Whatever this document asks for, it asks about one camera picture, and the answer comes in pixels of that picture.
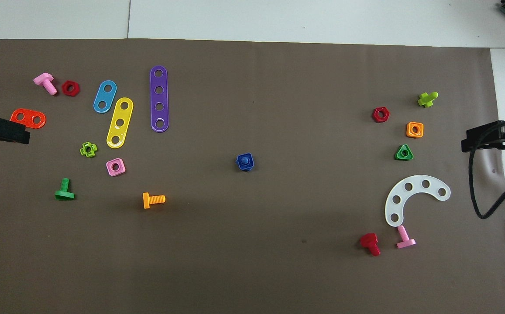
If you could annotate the brown paper table mat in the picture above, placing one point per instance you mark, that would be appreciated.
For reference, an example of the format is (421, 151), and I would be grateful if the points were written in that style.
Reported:
(252, 244)

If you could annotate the green plastic bolt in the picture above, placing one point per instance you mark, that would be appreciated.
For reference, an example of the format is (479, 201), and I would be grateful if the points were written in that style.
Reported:
(64, 195)

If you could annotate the pink plastic bolt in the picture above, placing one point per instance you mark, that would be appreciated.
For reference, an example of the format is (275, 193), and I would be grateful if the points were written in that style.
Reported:
(405, 242)
(50, 87)

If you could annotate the red plastic bolt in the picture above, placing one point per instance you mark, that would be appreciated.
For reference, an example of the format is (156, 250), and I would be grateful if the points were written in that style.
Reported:
(369, 240)

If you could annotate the purple four-hole strip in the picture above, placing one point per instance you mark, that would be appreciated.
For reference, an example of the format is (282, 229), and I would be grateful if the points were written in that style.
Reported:
(159, 98)

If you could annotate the orange three-hole corner plate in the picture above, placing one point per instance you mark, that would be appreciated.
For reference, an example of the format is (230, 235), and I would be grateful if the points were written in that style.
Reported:
(28, 117)

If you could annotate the red hexagonal plastic nut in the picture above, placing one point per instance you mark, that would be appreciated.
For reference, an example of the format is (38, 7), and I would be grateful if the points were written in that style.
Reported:
(375, 117)
(64, 89)

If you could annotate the orange square plastic nut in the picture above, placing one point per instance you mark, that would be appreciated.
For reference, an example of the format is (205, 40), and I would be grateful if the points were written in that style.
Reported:
(409, 134)

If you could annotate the light blue two-hole strip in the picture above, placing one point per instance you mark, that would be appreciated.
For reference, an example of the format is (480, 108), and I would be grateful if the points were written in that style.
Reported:
(105, 96)

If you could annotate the blue square plastic nut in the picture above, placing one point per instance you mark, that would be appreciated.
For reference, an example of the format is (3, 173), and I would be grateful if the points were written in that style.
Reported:
(239, 162)

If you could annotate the pink square plastic nut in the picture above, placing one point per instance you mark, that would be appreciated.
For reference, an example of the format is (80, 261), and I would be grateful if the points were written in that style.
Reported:
(121, 170)

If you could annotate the yellow three-hole strip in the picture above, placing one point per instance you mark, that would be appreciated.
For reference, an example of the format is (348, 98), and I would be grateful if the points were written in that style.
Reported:
(122, 114)

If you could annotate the lime green cross-head bolt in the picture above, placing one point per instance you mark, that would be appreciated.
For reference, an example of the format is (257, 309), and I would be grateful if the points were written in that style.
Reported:
(427, 100)

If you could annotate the orange plastic bolt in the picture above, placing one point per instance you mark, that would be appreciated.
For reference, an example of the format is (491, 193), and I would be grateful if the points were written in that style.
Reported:
(154, 199)

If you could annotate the green triangular plastic nut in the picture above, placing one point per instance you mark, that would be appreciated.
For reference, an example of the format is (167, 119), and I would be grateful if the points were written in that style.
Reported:
(398, 157)

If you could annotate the lime green cross nut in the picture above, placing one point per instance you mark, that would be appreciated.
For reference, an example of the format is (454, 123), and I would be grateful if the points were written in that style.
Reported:
(83, 150)

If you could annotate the white curved five-hole plate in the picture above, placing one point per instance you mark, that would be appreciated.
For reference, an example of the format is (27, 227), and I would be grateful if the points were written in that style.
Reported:
(417, 183)

